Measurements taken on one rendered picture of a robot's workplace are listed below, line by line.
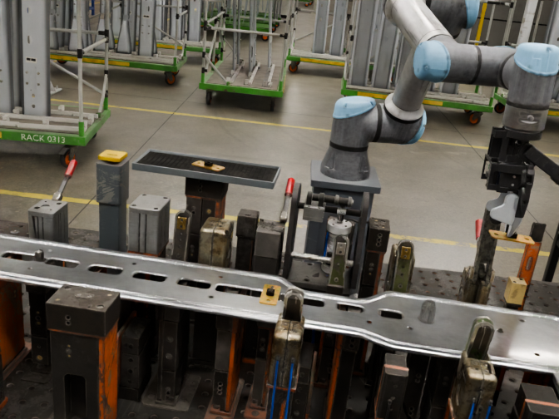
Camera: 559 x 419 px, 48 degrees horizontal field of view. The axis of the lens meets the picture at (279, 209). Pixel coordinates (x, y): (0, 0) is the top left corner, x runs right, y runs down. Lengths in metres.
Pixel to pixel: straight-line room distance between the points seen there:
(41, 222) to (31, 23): 3.91
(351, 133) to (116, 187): 0.68
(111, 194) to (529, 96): 1.07
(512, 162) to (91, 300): 0.85
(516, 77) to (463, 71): 0.10
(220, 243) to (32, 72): 4.15
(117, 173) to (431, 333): 0.89
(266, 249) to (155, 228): 0.27
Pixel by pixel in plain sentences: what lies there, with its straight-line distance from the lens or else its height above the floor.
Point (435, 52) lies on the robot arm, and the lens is 1.23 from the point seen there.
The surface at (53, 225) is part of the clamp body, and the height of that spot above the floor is 1.03.
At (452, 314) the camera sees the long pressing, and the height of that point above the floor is 1.00.
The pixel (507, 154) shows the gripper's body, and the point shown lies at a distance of 1.25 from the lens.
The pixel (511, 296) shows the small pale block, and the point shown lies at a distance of 1.51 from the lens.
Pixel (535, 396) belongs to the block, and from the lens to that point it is 1.29.
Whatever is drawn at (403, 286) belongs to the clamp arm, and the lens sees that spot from 1.50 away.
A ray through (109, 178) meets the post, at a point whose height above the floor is 1.10.
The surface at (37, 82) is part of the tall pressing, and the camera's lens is 5.47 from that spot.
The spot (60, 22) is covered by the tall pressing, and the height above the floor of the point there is 0.63.
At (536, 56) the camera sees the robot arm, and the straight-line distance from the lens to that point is 1.20.
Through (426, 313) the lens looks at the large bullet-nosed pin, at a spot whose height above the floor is 1.02.
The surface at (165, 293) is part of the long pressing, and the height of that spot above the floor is 1.00.
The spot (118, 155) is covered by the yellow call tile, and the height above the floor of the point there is 1.16.
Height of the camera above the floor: 1.68
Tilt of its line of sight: 22 degrees down
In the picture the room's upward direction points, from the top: 6 degrees clockwise
